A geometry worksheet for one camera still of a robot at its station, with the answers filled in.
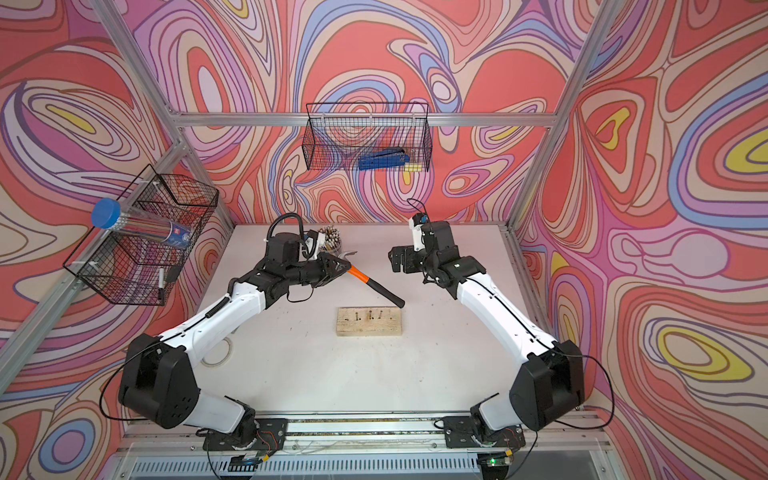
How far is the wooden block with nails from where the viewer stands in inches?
35.5

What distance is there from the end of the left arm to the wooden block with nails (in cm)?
19

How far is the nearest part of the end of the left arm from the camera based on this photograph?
0.70 metres
